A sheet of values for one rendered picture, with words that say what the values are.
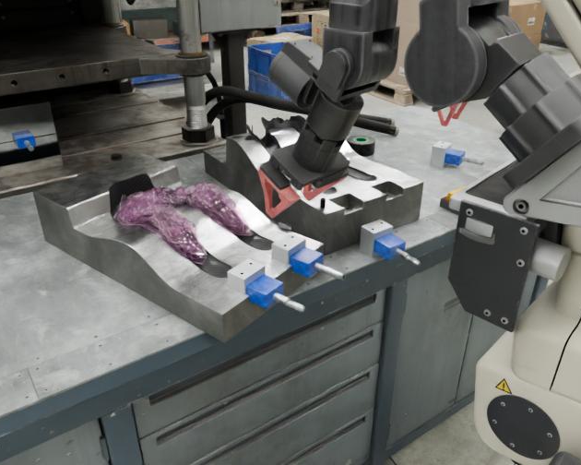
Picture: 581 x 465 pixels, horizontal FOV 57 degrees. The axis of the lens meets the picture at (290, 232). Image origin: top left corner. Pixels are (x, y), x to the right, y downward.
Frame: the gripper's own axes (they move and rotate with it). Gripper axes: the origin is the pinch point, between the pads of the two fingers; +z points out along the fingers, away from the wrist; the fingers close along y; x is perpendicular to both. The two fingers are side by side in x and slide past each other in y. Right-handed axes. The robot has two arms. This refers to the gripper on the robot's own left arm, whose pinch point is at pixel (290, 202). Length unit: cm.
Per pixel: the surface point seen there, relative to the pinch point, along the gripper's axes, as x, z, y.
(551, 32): -161, 175, -733
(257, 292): 5.5, 11.9, 6.6
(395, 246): 11.0, 12.1, -23.2
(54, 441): 1, 38, 36
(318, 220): -2.1, 15.6, -17.0
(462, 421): 51, 86, -72
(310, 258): 5.0, 11.8, -5.7
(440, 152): -6, 20, -71
